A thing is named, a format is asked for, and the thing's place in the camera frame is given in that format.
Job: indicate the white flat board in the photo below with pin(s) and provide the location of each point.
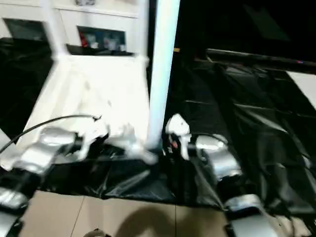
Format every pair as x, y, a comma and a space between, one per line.
306, 86

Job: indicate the black backdrop cloth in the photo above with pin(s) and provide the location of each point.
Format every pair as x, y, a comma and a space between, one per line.
247, 22

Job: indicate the long black bar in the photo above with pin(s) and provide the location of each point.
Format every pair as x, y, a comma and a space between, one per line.
247, 56

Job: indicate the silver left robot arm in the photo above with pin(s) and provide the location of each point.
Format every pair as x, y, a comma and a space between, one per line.
42, 153

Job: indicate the black robot foot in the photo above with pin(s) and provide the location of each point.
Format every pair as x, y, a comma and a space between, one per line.
97, 233

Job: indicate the black and white bag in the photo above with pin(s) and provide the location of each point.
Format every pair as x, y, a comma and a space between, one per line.
85, 2

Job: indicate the white glass-door cabinet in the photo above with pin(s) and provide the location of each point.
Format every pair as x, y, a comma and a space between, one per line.
98, 14

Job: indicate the black mat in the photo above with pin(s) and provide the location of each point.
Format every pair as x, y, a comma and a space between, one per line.
234, 118

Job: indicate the white plastic table leg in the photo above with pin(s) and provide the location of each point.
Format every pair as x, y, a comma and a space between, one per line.
163, 61
142, 27
53, 27
2, 138

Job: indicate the red packet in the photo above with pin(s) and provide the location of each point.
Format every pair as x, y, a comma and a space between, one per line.
83, 39

